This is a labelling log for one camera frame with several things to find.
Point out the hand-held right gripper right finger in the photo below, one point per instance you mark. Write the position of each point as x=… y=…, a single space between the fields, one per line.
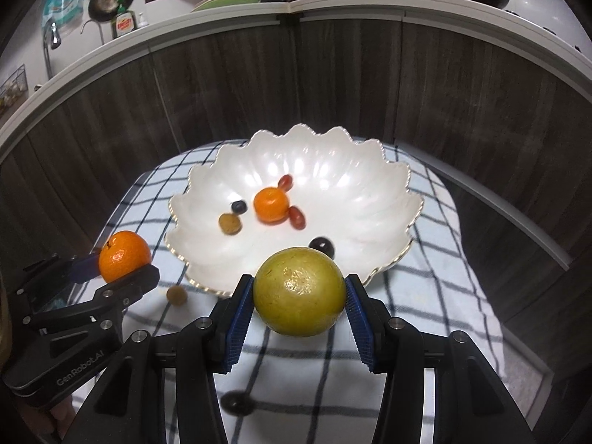
x=360 y=328

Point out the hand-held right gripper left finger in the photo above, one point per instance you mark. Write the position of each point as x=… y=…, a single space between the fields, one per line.
x=238 y=328

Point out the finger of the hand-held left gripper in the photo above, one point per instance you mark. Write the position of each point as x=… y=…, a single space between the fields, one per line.
x=138 y=280
x=85 y=267

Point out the large mandarin orange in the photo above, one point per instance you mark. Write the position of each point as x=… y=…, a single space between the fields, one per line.
x=125 y=256

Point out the yellow-green round pear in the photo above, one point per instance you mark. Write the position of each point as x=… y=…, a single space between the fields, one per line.
x=298 y=296

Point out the large brown longan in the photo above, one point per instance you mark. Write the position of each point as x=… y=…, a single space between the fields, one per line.
x=230 y=224

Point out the long red cherry tomato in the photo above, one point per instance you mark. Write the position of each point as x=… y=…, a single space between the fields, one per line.
x=297 y=218

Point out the white scalloped ceramic bowl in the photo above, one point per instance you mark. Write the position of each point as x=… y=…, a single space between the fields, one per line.
x=360 y=194

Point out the short red cherry tomato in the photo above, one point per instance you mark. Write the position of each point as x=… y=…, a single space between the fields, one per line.
x=286 y=182

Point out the person's left hand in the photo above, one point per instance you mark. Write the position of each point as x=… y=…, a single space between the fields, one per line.
x=62 y=418

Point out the small brown longan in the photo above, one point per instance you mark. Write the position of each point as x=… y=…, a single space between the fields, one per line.
x=176 y=295

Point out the small dark grape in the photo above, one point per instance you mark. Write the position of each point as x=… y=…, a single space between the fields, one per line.
x=322 y=246

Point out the white black checked cloth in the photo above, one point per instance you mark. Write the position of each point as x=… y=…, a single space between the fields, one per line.
x=439 y=263

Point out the small blue berry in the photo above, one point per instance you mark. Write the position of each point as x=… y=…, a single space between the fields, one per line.
x=238 y=206

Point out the small mandarin orange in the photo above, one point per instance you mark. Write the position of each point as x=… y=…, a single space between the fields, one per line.
x=271 y=204

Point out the wood panel kitchen counter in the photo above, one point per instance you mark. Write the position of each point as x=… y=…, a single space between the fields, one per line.
x=185 y=78

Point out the chrome kitchen faucet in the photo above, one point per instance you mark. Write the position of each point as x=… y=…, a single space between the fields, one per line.
x=53 y=37

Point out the green dish soap bottle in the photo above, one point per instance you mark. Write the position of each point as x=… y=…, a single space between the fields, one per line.
x=122 y=21

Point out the green plate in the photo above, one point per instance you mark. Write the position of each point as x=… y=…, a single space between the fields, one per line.
x=226 y=2

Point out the grey metal rail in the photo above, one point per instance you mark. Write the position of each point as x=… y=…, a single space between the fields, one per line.
x=499 y=212

